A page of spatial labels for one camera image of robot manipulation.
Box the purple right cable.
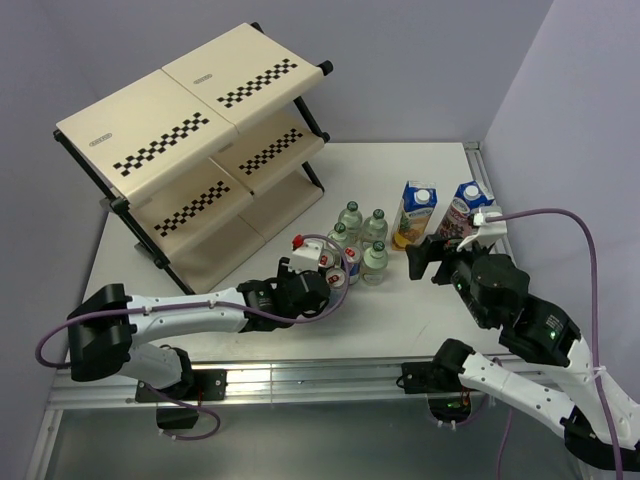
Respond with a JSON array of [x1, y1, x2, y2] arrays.
[[487, 207, 626, 480]]

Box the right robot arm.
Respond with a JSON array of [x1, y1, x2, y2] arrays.
[[406, 235, 639, 472]]

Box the red grape juice carton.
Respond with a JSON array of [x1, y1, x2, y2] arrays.
[[435, 180, 495, 239]]

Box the glass bottle front left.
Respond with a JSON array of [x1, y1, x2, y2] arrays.
[[326, 221, 351, 256]]

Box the glass bottle front right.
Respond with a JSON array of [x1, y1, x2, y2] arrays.
[[361, 240, 388, 285]]

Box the pineapple juice carton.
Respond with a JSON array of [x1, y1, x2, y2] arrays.
[[390, 181, 438, 251]]

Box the glass bottle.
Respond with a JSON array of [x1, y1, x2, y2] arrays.
[[338, 201, 363, 241], [361, 240, 388, 285], [326, 221, 351, 256], [360, 209, 388, 248]]

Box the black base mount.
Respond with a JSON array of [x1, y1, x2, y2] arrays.
[[134, 369, 227, 441], [395, 361, 490, 431]]

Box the beige three-tier shelf rack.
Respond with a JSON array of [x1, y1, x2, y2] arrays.
[[54, 23, 334, 294]]

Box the glass bottle back right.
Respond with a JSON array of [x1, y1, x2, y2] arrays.
[[360, 209, 388, 248]]

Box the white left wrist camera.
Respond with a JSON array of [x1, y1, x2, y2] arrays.
[[289, 235, 323, 274]]

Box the glass bottle back left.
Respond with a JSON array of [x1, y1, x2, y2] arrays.
[[338, 201, 363, 241]]

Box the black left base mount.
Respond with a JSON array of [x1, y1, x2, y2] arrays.
[[134, 369, 227, 441]]

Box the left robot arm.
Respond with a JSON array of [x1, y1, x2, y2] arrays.
[[67, 270, 330, 399]]

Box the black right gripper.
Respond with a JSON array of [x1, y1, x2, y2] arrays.
[[403, 230, 491, 326]]

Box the aluminium rail frame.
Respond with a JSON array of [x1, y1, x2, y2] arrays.
[[24, 141, 601, 480]]

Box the energy drink can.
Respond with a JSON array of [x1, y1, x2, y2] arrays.
[[319, 245, 342, 270], [325, 267, 349, 303], [344, 245, 362, 285]]

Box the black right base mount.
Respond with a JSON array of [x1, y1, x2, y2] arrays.
[[395, 361, 490, 431]]

